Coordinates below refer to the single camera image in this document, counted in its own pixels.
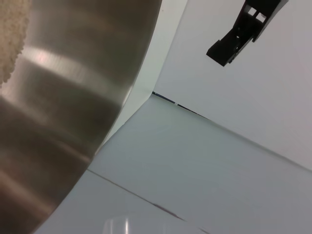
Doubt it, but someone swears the white uncooked rice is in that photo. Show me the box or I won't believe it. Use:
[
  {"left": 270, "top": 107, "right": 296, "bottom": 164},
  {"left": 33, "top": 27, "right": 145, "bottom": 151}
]
[{"left": 0, "top": 0, "right": 30, "bottom": 88}]

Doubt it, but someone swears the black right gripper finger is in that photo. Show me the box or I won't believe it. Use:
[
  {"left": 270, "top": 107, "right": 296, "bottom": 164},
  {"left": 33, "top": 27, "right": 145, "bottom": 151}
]
[{"left": 206, "top": 0, "right": 290, "bottom": 67}]

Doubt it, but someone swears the stainless steel mixing bowl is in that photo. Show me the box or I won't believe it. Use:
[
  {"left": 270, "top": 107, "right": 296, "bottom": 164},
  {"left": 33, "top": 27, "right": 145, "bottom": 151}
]
[{"left": 0, "top": 0, "right": 163, "bottom": 234}]

